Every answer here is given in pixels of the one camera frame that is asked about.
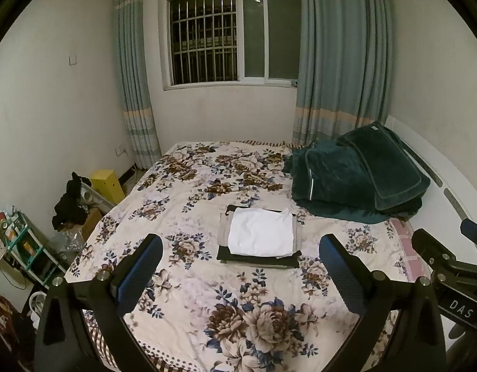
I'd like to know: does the dark red patterned cloth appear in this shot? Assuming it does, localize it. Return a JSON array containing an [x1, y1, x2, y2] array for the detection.
[[0, 294, 33, 372]]

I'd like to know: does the white t-shirt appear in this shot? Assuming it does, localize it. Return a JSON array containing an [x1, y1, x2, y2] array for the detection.
[[227, 206, 295, 258]]

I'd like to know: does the green shelf rack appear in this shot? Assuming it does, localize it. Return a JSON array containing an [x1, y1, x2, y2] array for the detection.
[[0, 201, 69, 289]]

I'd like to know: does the clear plastic bag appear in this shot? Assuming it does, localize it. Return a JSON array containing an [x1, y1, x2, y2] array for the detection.
[[48, 227, 88, 264]]

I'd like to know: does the white headboard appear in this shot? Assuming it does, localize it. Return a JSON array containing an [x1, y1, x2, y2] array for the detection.
[[382, 116, 477, 264]]

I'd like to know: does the beige folded garment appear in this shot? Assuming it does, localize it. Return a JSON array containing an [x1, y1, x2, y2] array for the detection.
[[218, 211, 303, 258]]

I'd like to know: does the dark green blanket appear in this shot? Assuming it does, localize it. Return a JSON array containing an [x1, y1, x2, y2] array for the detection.
[[283, 139, 423, 224]]

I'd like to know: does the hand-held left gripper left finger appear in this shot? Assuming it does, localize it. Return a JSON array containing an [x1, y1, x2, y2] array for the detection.
[[34, 233, 163, 372]]

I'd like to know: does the pink striped sheet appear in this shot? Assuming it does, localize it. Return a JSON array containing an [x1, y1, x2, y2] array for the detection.
[[390, 219, 429, 280]]

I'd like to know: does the white plastic appliance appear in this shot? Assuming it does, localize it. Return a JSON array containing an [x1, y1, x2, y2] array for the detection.
[[28, 290, 49, 328]]

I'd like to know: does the floral bed quilt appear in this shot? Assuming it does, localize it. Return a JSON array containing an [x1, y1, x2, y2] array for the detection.
[[64, 139, 413, 372]]

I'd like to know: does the silver metal frame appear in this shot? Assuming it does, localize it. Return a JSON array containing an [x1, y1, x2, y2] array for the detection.
[[80, 184, 117, 212]]

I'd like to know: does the black folded garment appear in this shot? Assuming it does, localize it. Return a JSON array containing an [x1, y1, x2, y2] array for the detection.
[[216, 203, 301, 269]]

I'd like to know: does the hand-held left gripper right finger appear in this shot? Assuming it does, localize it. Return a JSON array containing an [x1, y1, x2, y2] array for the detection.
[[319, 233, 448, 372]]

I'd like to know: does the black cloth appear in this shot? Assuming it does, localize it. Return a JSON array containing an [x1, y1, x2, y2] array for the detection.
[[51, 171, 92, 230]]

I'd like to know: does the dark green pillow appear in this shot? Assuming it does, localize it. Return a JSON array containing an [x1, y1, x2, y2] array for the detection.
[[337, 122, 432, 212]]

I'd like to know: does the teal striped curtain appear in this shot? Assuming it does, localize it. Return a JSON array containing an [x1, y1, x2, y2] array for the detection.
[[114, 0, 162, 169], [292, 0, 394, 148]]

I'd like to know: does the yellow box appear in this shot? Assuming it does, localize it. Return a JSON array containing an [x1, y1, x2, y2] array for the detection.
[[90, 168, 126, 205]]

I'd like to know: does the barred window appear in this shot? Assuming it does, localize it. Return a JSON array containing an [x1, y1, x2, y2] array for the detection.
[[163, 0, 303, 91]]

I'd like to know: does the cardboard box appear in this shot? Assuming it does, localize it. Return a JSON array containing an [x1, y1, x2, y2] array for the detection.
[[81, 207, 105, 241]]

